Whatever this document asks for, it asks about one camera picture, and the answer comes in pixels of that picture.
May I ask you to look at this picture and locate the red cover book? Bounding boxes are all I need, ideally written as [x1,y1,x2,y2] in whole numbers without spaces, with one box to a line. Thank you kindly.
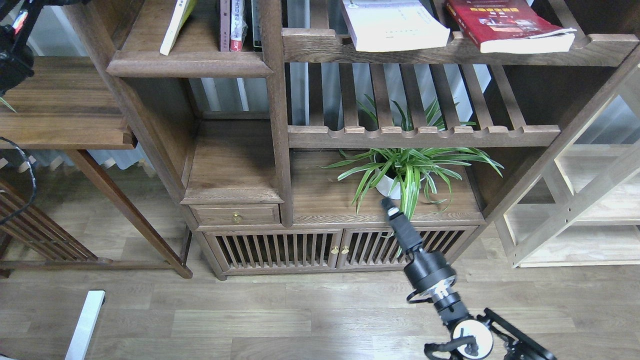
[445,0,576,54]

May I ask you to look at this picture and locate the green spider plant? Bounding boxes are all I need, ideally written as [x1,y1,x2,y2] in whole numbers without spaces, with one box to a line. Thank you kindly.
[327,146,505,219]

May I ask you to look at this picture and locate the light wooden shelf frame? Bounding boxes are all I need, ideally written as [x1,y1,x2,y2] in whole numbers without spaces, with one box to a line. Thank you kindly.
[494,65,640,268]

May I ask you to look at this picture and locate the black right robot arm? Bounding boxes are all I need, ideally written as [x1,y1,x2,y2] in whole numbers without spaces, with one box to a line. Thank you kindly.
[381,197,556,360]

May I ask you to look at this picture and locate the dark wooden bookshelf cabinet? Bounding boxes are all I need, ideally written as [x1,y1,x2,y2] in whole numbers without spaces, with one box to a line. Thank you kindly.
[65,0,639,280]

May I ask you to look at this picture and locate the dark wooden side table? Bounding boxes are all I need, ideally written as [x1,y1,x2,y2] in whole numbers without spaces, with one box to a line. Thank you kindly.
[1,56,193,279]

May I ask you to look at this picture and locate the pink spine upright book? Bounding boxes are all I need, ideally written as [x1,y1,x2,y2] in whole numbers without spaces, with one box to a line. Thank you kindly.
[219,0,231,52]

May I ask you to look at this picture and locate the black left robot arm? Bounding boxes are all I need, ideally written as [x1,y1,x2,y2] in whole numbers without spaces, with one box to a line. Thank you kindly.
[0,0,90,225]

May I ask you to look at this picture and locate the white lilac cover book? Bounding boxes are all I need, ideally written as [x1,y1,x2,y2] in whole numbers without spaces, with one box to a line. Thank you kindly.
[342,0,451,53]

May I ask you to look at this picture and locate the yellow green cover book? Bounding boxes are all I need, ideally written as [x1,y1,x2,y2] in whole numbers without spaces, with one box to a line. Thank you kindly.
[159,0,198,56]

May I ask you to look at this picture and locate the white plant pot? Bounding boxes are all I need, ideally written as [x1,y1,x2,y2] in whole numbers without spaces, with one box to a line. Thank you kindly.
[370,148,429,203]

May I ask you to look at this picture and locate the dark upright book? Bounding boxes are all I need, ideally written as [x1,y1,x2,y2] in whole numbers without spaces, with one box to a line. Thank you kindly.
[250,0,263,52]

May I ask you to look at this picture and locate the red white upright book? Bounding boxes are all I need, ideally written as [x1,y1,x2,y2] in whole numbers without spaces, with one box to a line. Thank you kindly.
[230,0,247,52]

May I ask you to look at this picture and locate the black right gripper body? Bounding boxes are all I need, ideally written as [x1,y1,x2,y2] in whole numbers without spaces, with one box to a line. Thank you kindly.
[391,216,457,301]

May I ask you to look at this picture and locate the white metal post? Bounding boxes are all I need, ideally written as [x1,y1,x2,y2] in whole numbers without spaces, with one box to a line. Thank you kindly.
[64,289,106,360]

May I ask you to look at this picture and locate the slatted wooden rack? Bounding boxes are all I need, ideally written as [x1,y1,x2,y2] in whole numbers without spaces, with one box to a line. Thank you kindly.
[0,181,130,278]

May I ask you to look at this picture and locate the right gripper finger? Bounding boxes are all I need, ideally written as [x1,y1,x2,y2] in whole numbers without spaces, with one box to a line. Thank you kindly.
[381,197,403,222]

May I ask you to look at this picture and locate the brass drawer knob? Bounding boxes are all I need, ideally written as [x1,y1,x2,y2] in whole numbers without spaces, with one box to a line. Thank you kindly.
[231,212,243,224]

